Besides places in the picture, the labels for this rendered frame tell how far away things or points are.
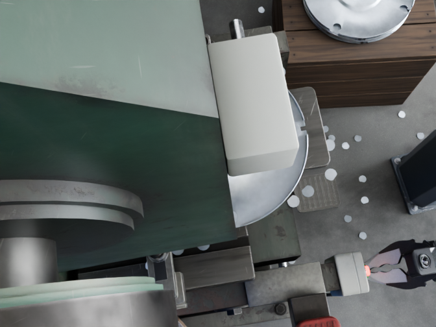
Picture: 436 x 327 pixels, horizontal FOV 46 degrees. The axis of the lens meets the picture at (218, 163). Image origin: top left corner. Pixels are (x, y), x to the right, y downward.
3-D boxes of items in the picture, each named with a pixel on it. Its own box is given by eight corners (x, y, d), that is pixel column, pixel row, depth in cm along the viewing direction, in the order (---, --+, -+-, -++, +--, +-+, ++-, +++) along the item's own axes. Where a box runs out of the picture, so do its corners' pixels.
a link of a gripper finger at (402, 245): (384, 269, 101) (430, 261, 97) (382, 269, 99) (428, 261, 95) (379, 245, 102) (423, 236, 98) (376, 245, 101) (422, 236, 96)
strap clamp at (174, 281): (174, 209, 91) (165, 198, 81) (187, 307, 86) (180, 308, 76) (140, 214, 91) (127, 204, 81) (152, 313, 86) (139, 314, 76)
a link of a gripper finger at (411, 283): (389, 292, 100) (436, 285, 95) (387, 292, 98) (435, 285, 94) (383, 267, 101) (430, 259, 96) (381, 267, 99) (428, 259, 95)
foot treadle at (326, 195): (330, 175, 151) (333, 171, 146) (338, 209, 149) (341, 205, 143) (132, 208, 152) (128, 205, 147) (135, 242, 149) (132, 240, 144)
